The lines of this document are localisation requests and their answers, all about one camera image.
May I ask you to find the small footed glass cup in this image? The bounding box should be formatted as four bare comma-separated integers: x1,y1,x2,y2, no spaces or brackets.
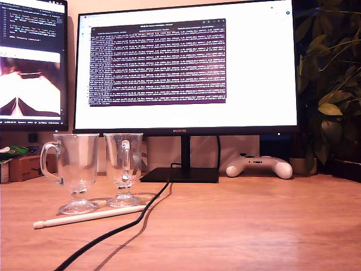
103,133,144,208
40,133,100,216

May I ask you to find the white pen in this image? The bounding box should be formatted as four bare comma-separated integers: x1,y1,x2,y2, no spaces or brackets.
33,205,147,229

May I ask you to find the large black Huawei monitor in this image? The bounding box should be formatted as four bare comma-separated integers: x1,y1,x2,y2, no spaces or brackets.
72,0,300,183

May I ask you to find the white game controller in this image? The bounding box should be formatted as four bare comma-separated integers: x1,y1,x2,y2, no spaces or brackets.
225,153,293,180

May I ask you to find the pale plant pot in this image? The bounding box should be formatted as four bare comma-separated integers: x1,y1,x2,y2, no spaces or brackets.
289,157,318,176

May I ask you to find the green leafy houseplant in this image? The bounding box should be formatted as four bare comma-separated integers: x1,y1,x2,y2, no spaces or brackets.
293,0,361,166

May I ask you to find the brown cardboard box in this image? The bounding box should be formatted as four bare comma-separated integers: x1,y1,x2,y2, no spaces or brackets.
10,154,59,182

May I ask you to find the black planter box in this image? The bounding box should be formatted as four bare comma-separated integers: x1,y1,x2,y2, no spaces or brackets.
321,158,361,181

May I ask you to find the green and white packet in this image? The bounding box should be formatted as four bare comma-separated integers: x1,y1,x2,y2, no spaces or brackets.
0,145,29,164

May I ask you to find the small white box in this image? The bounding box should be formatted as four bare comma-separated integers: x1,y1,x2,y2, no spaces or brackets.
0,162,11,183

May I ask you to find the black monitor showing code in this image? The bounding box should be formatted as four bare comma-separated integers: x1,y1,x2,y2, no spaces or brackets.
0,0,69,132

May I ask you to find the thin black monitor cable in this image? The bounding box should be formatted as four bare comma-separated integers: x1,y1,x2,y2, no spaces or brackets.
216,135,222,169

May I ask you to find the thick black table cable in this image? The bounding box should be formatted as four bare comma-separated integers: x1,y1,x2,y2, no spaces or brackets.
53,162,181,271

